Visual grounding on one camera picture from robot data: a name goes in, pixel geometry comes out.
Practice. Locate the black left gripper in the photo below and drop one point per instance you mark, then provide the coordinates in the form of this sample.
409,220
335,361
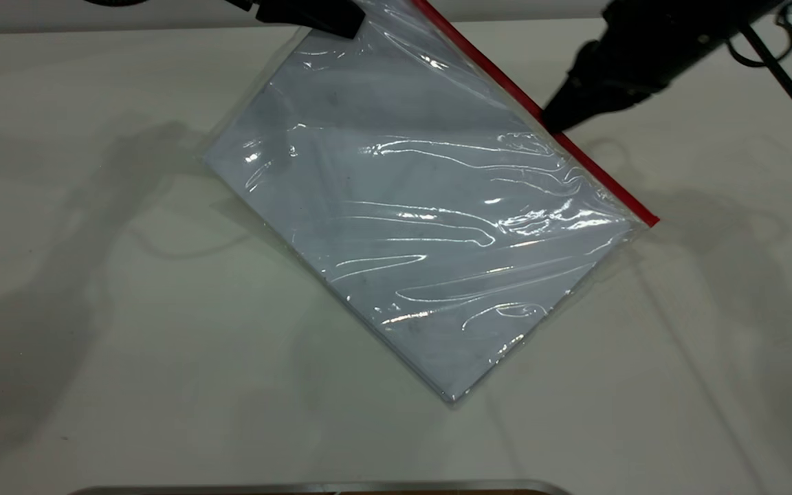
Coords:
241,3

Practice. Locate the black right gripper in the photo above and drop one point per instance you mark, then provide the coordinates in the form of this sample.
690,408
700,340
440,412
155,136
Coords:
623,65

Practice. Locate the transparent zip bag red zipper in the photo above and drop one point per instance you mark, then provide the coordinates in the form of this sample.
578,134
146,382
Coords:
423,220

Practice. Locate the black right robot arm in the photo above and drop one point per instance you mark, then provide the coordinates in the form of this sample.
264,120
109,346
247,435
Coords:
698,27

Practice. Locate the metal edge strip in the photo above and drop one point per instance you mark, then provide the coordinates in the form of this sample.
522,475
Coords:
313,488

